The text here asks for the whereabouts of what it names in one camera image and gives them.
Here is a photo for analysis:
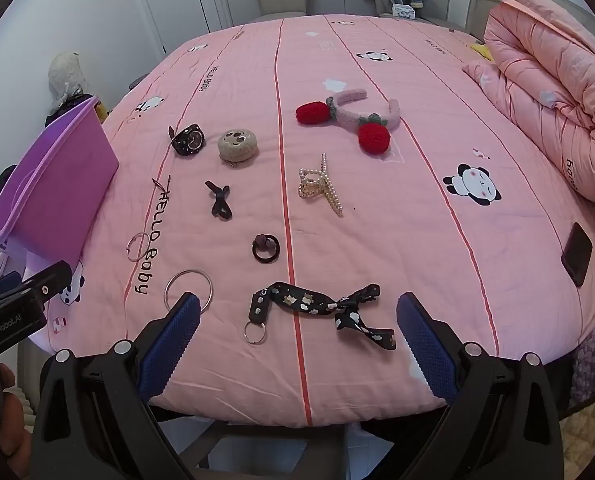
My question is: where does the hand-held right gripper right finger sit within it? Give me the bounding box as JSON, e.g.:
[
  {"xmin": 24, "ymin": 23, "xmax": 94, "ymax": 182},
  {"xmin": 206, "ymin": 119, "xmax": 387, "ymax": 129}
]
[{"xmin": 396, "ymin": 291, "xmax": 564, "ymax": 480}]

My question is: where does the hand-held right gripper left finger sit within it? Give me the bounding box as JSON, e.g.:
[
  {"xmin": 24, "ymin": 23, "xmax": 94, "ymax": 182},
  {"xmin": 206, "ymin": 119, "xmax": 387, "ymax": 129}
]
[{"xmin": 31, "ymin": 291, "xmax": 202, "ymax": 480}]

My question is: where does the large silver bangle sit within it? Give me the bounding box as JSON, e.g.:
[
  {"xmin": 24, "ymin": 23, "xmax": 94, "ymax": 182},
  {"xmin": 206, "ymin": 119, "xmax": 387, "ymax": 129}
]
[{"xmin": 164, "ymin": 269, "xmax": 213, "ymax": 314}]

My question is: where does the purple plastic basin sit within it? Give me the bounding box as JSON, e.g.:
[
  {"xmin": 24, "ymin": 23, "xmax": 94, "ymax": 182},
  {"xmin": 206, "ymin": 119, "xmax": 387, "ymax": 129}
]
[{"xmin": 0, "ymin": 95, "xmax": 120, "ymax": 267}]

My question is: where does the black floral ribbon keychain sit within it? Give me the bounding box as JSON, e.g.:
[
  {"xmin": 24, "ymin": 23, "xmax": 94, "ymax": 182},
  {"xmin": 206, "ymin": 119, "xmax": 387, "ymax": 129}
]
[{"xmin": 242, "ymin": 282, "xmax": 396, "ymax": 352}]

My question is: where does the black hair tie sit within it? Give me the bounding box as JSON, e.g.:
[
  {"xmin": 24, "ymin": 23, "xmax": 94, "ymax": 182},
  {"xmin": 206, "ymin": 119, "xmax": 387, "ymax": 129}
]
[{"xmin": 250, "ymin": 232, "xmax": 279, "ymax": 264}]

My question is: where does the pearl hair claw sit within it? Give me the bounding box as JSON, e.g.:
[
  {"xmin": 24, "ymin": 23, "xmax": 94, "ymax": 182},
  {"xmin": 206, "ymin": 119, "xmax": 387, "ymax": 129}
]
[{"xmin": 297, "ymin": 153, "xmax": 345, "ymax": 218}]

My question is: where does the person's left hand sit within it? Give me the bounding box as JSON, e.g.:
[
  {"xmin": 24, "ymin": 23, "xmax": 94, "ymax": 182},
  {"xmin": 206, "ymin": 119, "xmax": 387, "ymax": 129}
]
[{"xmin": 0, "ymin": 360, "xmax": 32, "ymax": 466}]

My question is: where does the pink panda print bedsheet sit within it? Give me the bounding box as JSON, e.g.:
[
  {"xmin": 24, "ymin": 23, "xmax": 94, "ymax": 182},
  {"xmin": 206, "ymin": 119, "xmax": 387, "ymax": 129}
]
[{"xmin": 42, "ymin": 12, "xmax": 595, "ymax": 428}]

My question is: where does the black phone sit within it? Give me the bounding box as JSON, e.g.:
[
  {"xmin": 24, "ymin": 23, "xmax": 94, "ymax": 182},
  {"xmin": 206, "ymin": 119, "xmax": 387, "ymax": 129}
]
[{"xmin": 561, "ymin": 222, "xmax": 594, "ymax": 287}]

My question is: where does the pink strawberry plush headband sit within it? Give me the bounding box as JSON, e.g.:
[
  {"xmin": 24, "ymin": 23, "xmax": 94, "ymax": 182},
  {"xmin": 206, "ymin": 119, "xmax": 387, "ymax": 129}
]
[{"xmin": 295, "ymin": 87, "xmax": 402, "ymax": 153}]

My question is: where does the pink folded quilt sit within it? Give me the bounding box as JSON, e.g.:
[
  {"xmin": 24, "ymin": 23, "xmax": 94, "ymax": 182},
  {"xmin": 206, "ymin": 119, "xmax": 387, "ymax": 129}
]
[{"xmin": 461, "ymin": 0, "xmax": 595, "ymax": 206}]

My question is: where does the beige padded headboard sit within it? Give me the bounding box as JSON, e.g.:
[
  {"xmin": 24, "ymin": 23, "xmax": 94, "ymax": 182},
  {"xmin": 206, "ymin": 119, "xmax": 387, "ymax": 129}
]
[{"xmin": 465, "ymin": 0, "xmax": 508, "ymax": 41}]

